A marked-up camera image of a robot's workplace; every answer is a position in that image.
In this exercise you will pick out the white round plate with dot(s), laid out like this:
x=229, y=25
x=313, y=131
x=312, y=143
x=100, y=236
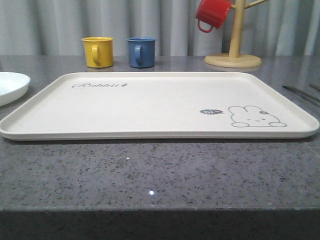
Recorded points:
x=13, y=85

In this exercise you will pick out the cream rabbit serving tray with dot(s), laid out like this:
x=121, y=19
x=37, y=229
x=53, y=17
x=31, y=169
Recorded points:
x=149, y=105

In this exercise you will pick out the blue enamel mug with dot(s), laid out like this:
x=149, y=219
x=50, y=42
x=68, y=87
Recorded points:
x=141, y=52

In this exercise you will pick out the yellow enamel mug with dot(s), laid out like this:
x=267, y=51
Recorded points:
x=98, y=51

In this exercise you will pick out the wooden mug tree stand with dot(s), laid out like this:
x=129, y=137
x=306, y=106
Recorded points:
x=234, y=59

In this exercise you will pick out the red enamel mug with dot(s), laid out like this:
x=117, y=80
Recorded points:
x=213, y=13

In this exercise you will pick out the grey curtain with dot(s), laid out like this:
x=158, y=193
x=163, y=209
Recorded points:
x=56, y=27

